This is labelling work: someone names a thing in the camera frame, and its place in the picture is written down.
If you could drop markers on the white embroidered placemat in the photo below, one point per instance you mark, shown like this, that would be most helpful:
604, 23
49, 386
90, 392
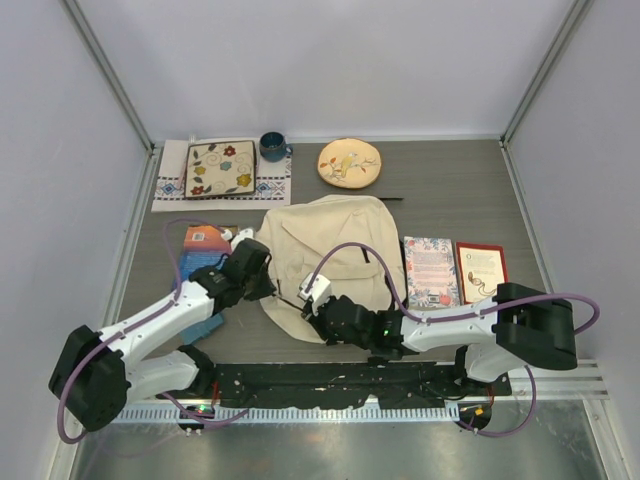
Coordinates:
273, 185

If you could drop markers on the blue sunset cover book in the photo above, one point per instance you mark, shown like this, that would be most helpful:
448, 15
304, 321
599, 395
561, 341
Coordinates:
203, 246

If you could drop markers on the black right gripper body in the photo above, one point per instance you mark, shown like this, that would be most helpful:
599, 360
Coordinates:
325, 331

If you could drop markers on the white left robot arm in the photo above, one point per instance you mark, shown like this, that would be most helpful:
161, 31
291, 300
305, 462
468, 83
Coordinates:
99, 373

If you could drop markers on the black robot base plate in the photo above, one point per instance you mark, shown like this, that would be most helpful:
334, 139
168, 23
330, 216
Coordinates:
340, 385

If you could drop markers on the white slotted cable duct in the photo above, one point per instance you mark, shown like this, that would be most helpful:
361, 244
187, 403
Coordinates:
167, 413

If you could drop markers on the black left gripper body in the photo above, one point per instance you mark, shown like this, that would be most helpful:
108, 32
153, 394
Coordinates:
257, 285

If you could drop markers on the floral cover book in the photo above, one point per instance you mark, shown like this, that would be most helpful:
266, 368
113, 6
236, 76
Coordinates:
431, 274

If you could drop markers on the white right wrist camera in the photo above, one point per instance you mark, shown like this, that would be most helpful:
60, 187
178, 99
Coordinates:
315, 288

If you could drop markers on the red bordered book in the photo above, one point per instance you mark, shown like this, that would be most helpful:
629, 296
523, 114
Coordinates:
481, 269

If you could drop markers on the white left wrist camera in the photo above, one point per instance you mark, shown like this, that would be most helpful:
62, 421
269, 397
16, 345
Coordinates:
235, 235

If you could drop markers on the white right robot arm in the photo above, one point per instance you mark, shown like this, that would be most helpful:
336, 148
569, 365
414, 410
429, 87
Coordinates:
517, 326

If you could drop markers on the dark blue ceramic mug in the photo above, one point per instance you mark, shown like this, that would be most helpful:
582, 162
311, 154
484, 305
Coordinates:
274, 147

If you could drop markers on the square floral ceramic plate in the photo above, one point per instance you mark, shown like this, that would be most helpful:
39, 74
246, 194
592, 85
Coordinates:
220, 169

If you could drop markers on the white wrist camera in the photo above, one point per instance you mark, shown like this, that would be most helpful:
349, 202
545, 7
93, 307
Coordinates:
235, 235
315, 288

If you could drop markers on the blue small box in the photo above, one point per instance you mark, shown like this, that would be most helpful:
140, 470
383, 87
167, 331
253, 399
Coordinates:
201, 330

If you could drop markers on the cream canvas backpack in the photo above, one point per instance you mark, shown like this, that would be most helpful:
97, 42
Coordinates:
299, 236

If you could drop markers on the round bird ceramic plate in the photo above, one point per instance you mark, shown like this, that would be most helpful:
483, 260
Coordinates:
349, 163

